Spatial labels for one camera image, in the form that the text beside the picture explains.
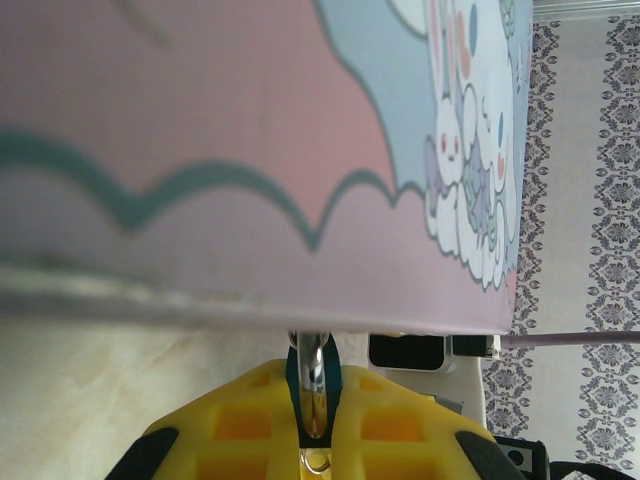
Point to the thin purple rod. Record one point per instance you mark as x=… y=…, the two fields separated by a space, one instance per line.
x=575 y=339

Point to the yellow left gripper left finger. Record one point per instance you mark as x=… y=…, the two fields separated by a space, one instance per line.
x=240 y=435

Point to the white device with black screen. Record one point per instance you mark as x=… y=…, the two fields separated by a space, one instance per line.
x=405 y=352

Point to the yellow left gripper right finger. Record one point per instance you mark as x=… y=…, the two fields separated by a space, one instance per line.
x=400 y=440

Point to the blue cartoon print tin box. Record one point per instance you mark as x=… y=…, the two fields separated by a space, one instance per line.
x=225 y=150

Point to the pale metal wall rail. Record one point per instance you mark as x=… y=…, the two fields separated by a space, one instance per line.
x=585 y=5

